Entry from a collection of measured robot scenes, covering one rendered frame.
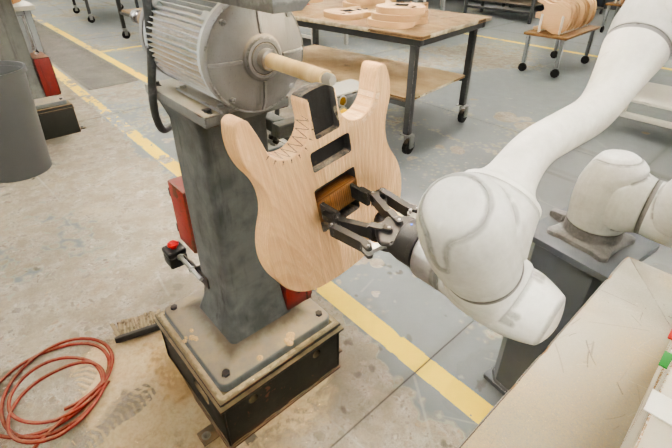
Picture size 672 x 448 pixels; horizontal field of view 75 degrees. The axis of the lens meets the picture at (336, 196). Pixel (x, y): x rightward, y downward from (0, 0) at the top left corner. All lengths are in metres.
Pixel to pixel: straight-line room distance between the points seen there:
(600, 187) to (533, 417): 0.80
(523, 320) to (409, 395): 1.24
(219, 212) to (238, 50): 0.49
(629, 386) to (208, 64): 0.91
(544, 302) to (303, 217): 0.41
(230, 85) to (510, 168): 0.64
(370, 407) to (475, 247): 1.37
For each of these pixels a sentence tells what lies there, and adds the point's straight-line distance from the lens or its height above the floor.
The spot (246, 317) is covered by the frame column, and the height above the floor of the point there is 0.38.
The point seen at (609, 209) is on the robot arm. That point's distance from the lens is 1.38.
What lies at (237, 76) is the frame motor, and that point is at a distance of 0.99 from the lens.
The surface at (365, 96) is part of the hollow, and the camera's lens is 0.84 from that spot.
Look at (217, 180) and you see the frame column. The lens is 1.23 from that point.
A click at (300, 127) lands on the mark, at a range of 0.75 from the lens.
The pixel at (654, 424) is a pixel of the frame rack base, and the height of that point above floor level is 1.10.
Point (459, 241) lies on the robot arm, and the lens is 0.46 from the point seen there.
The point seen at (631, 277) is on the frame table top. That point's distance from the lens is 1.00.
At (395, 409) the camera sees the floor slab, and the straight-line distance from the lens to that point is 1.78.
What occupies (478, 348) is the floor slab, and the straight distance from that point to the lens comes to 2.02.
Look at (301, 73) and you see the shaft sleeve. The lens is 0.88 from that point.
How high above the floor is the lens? 1.49
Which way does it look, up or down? 31 degrees down
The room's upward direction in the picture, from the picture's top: straight up
